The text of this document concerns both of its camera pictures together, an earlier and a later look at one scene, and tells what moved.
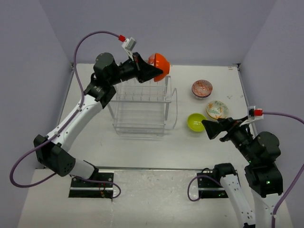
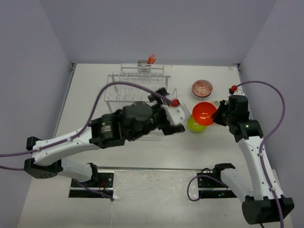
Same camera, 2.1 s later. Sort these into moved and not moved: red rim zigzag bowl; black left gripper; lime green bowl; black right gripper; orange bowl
Moved: black right gripper; black left gripper; orange bowl
Not moved: lime green bowl; red rim zigzag bowl
